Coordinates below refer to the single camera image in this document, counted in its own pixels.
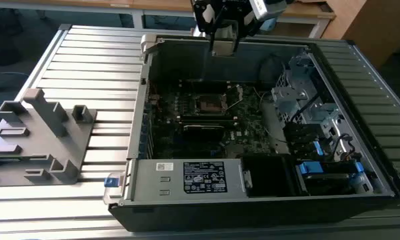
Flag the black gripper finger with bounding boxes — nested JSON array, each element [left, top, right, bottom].
[[210, 4, 229, 53], [233, 21, 241, 54]]

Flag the silver CPU plate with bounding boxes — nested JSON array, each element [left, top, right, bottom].
[[213, 39, 238, 58]]

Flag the CPU socket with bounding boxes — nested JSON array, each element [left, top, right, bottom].
[[194, 92, 233, 116]]

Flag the black RAM slot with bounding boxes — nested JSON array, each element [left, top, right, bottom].
[[181, 114, 238, 121], [181, 119, 239, 127]]

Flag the pale blue teach pendant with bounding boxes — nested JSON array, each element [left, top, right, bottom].
[[258, 18, 281, 35]]

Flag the metal drive cage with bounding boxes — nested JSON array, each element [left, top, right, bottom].
[[270, 55, 343, 141]]

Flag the green motherboard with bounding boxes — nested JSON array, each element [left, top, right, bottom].
[[149, 79, 291, 160]]

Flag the wooden cabinet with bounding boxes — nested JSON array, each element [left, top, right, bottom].
[[321, 0, 400, 69]]

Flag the black graphics card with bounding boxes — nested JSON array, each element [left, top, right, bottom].
[[182, 124, 227, 147]]

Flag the brown chipset heatsink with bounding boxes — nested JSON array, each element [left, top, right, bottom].
[[226, 144, 247, 155]]

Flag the blue drive bay clip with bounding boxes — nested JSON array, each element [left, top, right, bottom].
[[313, 140, 325, 156]]

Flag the hard disk blue carrier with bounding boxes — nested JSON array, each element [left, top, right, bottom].
[[295, 160, 367, 197]]

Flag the silver power supply unit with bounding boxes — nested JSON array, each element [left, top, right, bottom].
[[119, 157, 249, 201]]

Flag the black office chair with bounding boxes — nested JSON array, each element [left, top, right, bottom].
[[0, 7, 30, 68]]

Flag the grey plastic parts rack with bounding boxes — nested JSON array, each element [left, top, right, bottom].
[[0, 87, 99, 187]]

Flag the blue case latch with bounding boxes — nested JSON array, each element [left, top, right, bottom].
[[102, 171, 127, 205]]

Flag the black open PC case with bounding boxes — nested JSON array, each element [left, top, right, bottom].
[[107, 34, 400, 233]]

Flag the green RAM stick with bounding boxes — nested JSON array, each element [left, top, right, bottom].
[[0, 154, 50, 162]]

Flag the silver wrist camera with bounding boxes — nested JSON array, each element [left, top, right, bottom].
[[249, 0, 289, 23]]

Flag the wooden desk white frame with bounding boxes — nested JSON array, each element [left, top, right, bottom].
[[0, 0, 338, 39]]

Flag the beige case release handle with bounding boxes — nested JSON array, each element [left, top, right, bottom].
[[139, 34, 162, 61]]

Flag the thin red white wires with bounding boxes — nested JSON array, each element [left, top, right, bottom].
[[257, 90, 275, 113]]

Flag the grey flat cable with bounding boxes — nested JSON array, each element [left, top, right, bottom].
[[261, 101, 291, 154]]

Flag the black data cable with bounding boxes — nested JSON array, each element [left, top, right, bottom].
[[289, 94, 322, 121]]

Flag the blue floor cable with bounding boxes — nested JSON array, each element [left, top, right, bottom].
[[0, 70, 33, 80]]

